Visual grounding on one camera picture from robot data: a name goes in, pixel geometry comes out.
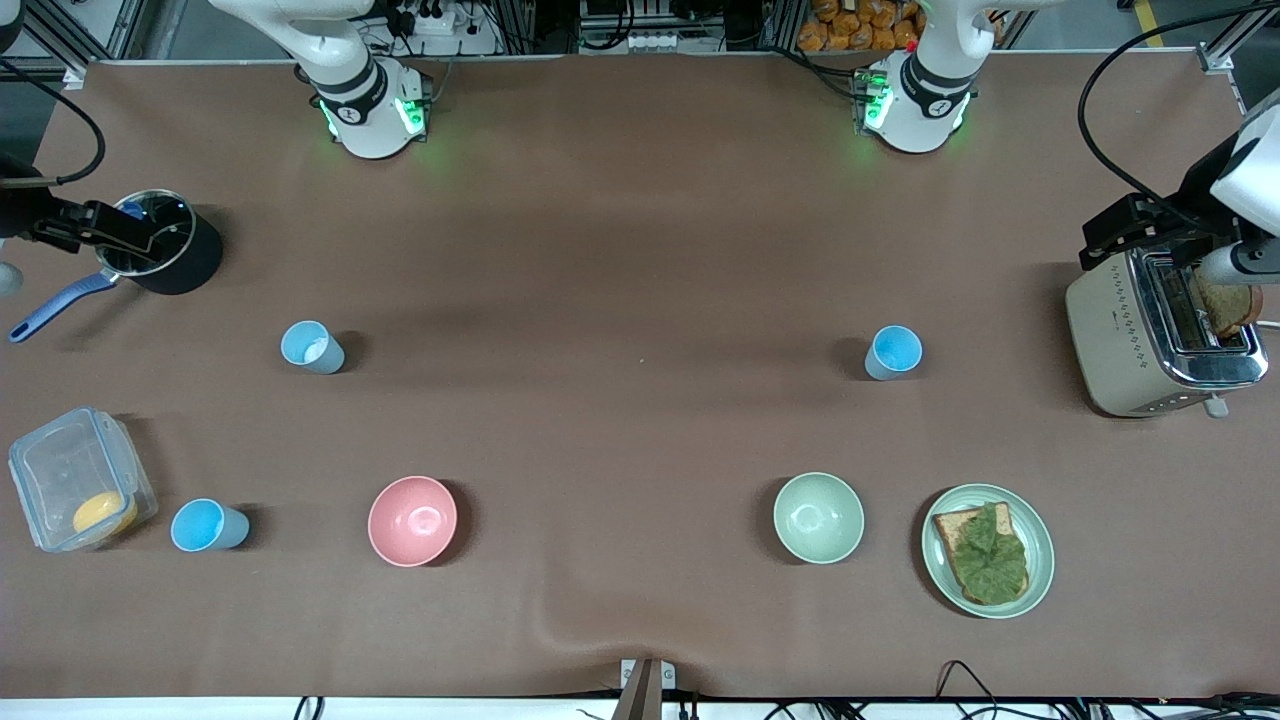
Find light blue plastic cup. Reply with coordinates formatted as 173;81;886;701
170;498;251;553
280;320;346;376
864;325;924;382

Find glass lid with blue knob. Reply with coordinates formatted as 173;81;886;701
95;190;196;278

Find beige and chrome toaster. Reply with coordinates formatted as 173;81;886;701
1064;245;1269;419

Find thick brown bread slice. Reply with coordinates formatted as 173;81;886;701
1190;270;1264;338

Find clear plastic food container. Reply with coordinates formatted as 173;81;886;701
8;406;159;553

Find yellow round fruit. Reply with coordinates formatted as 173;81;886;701
72;490;139;538

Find pale green plate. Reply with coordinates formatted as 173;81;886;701
921;484;1056;620

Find bag of orange bread rolls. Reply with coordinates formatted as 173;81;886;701
797;0;926;53

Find brown toast slice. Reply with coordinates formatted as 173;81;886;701
932;502;1031;607

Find green lettuce leaf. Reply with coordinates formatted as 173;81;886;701
948;502;1029;605

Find white power strip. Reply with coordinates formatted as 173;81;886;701
405;0;471;36
580;30;667;54

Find pink bowl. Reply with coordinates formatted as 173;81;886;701
367;475;459;568

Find pale green bowl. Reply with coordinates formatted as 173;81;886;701
773;472;866;565

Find black saucepan with blue handle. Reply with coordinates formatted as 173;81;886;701
8;190;225;344

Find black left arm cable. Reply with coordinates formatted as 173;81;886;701
1078;0;1280;236

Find metal table clamp bracket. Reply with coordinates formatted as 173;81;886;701
620;658;677;720

